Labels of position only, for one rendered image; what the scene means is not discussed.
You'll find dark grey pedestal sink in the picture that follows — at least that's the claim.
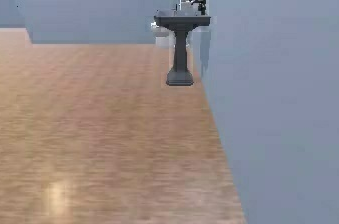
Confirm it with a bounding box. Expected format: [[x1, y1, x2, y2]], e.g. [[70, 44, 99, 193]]
[[153, 9, 212, 87]]

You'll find black sink faucet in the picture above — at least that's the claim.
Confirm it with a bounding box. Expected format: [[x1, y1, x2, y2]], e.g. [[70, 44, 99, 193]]
[[190, 0, 208, 16]]

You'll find white toilet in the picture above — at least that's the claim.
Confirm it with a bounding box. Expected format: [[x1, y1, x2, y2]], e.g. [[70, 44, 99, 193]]
[[150, 21, 176, 50]]

